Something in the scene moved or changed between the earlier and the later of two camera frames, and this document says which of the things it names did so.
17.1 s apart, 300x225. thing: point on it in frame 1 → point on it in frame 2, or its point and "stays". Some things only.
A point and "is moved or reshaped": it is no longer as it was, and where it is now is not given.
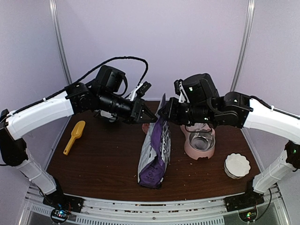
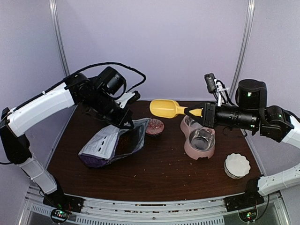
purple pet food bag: [155, 155] → [112, 143]
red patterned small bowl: [145, 127] → [155, 127]
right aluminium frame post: [248, 37] stays
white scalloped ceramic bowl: [236, 166] stays
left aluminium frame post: [54, 18] stays
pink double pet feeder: [200, 141] stays
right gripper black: [170, 113] → [209, 113]
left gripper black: [137, 106] → [119, 121]
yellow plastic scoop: [76, 133] is moved or reshaped
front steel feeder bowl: [201, 139] stays
